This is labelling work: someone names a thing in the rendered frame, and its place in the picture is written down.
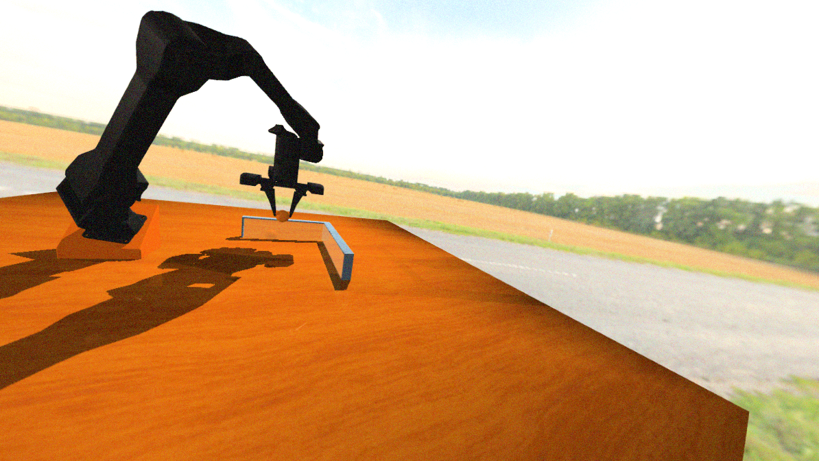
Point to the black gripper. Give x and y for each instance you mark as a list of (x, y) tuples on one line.
[(286, 170)]

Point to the light blue l-shaped wall top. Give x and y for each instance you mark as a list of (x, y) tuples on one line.
[(348, 254)]

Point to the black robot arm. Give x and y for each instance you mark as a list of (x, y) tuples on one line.
[(173, 58)]

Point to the clear l-shaped low wall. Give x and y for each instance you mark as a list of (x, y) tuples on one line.
[(256, 228)]

